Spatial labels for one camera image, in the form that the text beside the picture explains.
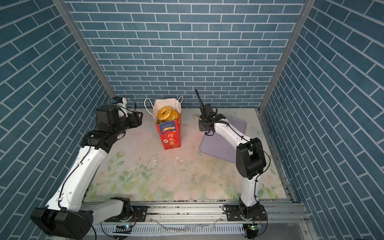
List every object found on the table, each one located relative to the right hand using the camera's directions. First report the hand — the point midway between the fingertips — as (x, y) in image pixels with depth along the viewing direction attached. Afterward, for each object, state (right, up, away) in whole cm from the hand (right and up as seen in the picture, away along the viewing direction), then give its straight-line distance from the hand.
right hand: (202, 123), depth 94 cm
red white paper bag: (-19, -5, -8) cm, 22 cm away
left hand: (-32, +5, -21) cm, 39 cm away
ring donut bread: (-24, +7, -1) cm, 25 cm away
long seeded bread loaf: (-18, +4, -3) cm, 19 cm away
